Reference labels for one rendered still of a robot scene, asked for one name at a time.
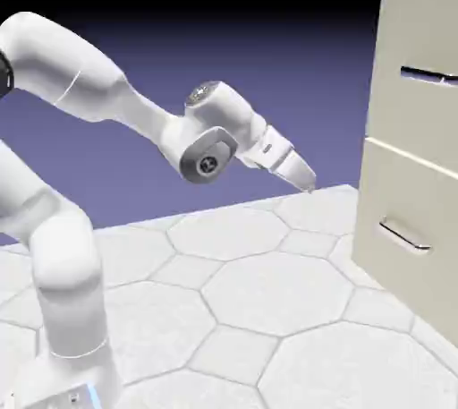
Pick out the dark curved metal handle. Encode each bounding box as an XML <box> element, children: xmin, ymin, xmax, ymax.
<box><xmin>399</xmin><ymin>65</ymin><xmax>458</xmax><ymax>88</ymax></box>

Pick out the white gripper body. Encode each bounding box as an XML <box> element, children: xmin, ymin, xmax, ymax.
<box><xmin>270</xmin><ymin>149</ymin><xmax>318</xmax><ymax>193</ymax></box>

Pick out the beige drawer front dark handle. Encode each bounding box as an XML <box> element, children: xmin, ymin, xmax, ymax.
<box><xmin>365</xmin><ymin>0</ymin><xmax>458</xmax><ymax>171</ymax></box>

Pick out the beige drawer front silver handle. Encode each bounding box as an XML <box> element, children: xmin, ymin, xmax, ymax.
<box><xmin>351</xmin><ymin>137</ymin><xmax>458</xmax><ymax>349</ymax></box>

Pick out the silver curved metal handle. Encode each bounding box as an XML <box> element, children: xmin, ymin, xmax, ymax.
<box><xmin>377</xmin><ymin>216</ymin><xmax>433</xmax><ymax>255</ymax></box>

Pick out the beige painted cabinet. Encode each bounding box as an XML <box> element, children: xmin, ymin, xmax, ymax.
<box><xmin>350</xmin><ymin>0</ymin><xmax>458</xmax><ymax>350</ymax></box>

